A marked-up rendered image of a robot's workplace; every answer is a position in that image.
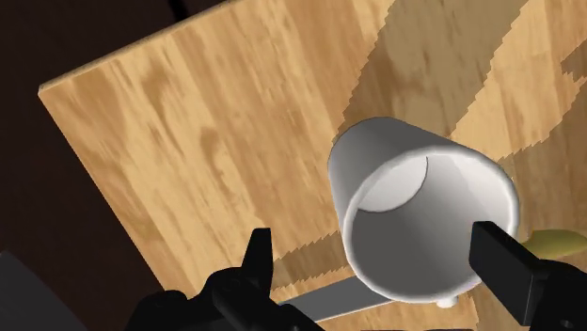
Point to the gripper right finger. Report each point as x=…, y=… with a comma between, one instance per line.
x=509, y=266

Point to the grey flat blade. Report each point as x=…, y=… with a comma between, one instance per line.
x=334, y=298

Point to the white cup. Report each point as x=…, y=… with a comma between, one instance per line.
x=412, y=215

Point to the yellow-green rounded fruit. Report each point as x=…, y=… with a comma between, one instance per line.
x=561, y=243

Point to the wooden table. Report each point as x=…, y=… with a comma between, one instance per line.
x=220, y=137

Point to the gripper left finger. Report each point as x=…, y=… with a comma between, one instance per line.
x=257, y=270

